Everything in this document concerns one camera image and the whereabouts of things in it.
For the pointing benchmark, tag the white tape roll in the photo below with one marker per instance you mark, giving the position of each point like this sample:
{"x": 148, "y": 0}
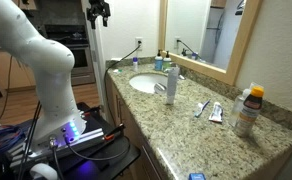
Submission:
{"x": 42, "y": 170}

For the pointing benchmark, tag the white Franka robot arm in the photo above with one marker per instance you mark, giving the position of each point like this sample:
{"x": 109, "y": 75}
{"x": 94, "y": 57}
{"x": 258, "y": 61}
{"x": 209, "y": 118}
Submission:
{"x": 49, "y": 66}

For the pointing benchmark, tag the small blue object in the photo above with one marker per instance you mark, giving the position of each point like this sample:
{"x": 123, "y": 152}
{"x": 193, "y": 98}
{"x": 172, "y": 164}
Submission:
{"x": 196, "y": 176}

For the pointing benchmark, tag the wooden vanity cabinet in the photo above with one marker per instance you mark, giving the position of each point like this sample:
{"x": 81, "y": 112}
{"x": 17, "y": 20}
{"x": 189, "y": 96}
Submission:
{"x": 126, "y": 126}

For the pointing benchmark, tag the blue soap pump bottle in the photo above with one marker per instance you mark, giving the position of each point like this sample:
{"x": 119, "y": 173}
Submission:
{"x": 158, "y": 62}

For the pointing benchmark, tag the sunscreen spray bottle orange cap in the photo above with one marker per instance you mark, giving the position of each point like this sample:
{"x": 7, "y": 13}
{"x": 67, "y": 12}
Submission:
{"x": 249, "y": 113}

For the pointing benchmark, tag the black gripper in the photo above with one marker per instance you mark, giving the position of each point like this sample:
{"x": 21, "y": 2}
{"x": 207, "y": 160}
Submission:
{"x": 98, "y": 8}

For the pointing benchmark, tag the wooden kitchen cabinet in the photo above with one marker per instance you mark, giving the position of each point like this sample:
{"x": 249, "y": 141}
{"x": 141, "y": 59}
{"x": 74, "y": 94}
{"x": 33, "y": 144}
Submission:
{"x": 6, "y": 70}

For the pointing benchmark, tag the clear plastic bottle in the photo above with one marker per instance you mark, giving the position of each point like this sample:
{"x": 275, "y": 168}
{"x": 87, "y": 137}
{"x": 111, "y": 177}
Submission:
{"x": 237, "y": 106}

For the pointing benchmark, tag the blue white toothbrush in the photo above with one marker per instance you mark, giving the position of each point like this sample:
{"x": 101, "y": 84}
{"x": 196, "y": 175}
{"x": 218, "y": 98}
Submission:
{"x": 202, "y": 108}

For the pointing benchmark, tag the stainless steel oven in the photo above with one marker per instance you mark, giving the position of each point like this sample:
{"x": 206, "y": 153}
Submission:
{"x": 79, "y": 58}

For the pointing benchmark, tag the white wall power outlet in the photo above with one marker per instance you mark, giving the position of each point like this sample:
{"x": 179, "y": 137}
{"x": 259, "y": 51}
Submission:
{"x": 138, "y": 42}

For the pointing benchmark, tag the chrome faucet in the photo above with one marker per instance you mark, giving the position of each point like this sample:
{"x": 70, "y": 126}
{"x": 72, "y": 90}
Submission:
{"x": 181, "y": 77}

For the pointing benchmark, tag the orange black clamp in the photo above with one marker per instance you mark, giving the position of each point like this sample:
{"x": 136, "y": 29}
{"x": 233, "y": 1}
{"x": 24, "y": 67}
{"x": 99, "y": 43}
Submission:
{"x": 114, "y": 131}
{"x": 92, "y": 110}

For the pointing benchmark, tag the small white toothpaste tube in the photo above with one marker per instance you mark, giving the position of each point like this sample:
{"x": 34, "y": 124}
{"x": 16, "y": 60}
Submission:
{"x": 216, "y": 112}

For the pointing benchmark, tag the tall white standing tube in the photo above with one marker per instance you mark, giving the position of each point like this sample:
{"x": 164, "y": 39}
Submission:
{"x": 171, "y": 86}

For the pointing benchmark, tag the white oval sink basin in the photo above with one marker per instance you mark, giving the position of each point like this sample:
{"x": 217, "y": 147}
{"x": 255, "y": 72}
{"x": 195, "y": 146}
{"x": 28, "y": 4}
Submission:
{"x": 145, "y": 81}

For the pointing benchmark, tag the small white bottle blue cap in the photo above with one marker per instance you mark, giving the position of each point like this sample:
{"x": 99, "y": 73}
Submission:
{"x": 135, "y": 65}

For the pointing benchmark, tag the wood framed wall mirror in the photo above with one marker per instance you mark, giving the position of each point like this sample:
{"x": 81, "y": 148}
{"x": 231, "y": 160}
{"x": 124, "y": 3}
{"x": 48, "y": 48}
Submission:
{"x": 199, "y": 26}

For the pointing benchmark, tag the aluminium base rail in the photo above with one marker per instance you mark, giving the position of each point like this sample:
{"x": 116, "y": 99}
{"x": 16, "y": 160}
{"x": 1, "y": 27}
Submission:
{"x": 87, "y": 137}

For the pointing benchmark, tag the green soap pump bottle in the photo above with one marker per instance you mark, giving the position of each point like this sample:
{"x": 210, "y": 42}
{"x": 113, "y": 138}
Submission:
{"x": 166, "y": 62}

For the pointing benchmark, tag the black robot cart platform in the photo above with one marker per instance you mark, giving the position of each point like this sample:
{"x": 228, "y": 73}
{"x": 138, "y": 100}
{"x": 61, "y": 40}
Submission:
{"x": 99, "y": 163}

